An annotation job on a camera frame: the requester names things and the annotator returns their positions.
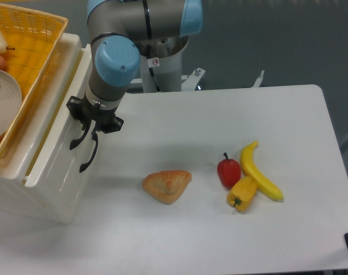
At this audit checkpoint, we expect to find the white drawer cabinet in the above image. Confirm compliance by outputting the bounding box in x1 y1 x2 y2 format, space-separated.
0 34 85 222

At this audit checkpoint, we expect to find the black top drawer handle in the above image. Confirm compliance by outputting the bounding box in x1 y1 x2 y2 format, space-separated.
69 123 90 150

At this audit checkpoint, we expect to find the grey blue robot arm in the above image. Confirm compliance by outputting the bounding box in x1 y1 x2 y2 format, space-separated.
67 1 203 133

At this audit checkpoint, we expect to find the black cable on pedestal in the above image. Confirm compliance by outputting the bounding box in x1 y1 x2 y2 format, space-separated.
146 44 163 93

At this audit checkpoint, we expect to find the triangular pastry bread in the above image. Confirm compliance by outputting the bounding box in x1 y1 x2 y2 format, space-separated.
142 170 192 205

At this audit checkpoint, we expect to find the white plate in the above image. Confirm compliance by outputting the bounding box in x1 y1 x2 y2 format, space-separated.
0 70 22 137

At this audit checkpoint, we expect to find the yellow banana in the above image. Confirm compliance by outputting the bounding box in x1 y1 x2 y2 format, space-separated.
240 141 284 202

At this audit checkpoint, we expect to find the yellow woven basket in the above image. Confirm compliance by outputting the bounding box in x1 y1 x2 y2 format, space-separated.
0 3 68 159

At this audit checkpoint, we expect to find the red bell pepper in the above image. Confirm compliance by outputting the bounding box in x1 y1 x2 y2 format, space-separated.
217 152 242 189

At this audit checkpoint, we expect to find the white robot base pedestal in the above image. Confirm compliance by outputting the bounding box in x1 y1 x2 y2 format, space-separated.
128 36 205 93

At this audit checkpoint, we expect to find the black drawer handle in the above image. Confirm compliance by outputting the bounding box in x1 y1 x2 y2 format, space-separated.
79 129 98 173
69 123 90 150

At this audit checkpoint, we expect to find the white drawer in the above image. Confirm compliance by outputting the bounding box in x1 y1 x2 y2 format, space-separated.
48 154 100 224
25 45 94 191

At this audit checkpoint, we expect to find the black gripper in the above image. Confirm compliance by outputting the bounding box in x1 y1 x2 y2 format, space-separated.
66 96 124 133

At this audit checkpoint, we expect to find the black bottom drawer handle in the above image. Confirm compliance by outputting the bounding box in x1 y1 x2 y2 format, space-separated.
79 129 98 173

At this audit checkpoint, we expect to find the yellow bell pepper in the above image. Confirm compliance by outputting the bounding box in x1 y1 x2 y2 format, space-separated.
227 176 258 212

